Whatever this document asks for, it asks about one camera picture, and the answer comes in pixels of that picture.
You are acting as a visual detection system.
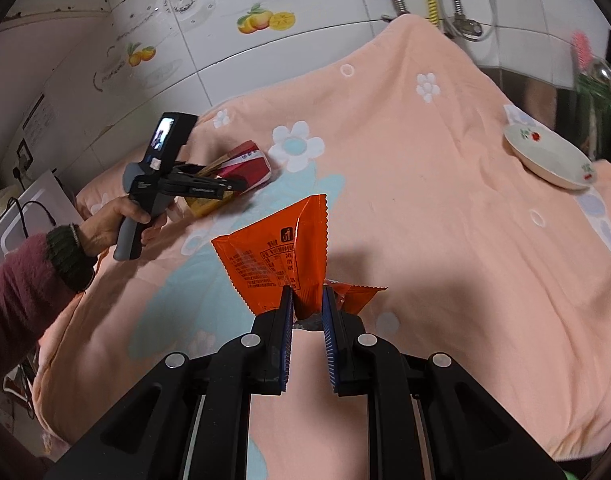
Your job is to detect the person's left hand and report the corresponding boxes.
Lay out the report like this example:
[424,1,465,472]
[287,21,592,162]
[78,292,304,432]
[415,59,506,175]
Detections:
[76,195,166,261]

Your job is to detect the yellow packet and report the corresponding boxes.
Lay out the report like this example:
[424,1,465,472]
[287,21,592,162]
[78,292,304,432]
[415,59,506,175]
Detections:
[186,192,246,218]

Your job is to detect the green glass bottle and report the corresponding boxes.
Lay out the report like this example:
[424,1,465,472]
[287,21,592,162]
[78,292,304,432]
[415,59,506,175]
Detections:
[578,60,611,156]

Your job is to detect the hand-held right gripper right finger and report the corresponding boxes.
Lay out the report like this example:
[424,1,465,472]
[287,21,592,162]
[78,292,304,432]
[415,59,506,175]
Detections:
[321,285,569,480]

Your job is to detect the wall socket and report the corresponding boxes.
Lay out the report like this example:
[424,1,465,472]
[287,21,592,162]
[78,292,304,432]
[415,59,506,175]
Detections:
[14,139,36,172]

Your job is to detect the large fruit wall sticker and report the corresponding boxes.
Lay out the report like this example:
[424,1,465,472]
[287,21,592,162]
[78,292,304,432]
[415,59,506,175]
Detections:
[237,4,297,35]

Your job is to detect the metal water valve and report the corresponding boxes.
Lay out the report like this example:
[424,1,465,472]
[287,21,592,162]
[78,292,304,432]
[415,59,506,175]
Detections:
[454,17,487,42]

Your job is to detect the white appliance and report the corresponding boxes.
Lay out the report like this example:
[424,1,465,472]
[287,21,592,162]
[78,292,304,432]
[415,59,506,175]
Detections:
[0,169,77,273]

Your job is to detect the peach floral blanket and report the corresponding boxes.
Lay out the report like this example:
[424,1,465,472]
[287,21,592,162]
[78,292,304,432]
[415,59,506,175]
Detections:
[33,12,611,480]

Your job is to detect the black cable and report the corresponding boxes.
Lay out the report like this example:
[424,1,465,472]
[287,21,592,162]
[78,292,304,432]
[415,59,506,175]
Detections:
[6,198,57,242]

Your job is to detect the orange snack packet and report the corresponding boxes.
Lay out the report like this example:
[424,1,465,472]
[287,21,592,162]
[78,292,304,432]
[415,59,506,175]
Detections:
[212,194,389,323]

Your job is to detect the small fruit wall sticker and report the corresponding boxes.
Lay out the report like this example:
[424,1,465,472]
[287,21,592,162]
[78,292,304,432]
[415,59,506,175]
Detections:
[128,44,156,67]

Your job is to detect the red white packet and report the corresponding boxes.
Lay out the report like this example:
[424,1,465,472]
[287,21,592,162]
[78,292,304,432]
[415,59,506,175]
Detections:
[213,141,272,196]

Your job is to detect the person's left forearm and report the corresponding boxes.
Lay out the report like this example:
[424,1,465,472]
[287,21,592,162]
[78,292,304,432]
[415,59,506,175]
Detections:
[0,222,99,391]

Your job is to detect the white plate with red flowers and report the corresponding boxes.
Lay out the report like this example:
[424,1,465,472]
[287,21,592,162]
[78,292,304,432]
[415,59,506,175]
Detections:
[503,122,597,191]

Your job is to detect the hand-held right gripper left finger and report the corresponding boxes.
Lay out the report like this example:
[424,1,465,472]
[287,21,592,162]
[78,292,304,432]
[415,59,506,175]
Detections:
[46,285,296,480]

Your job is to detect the pink brush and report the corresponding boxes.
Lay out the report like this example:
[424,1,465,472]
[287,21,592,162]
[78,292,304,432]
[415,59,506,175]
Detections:
[573,30,592,68]

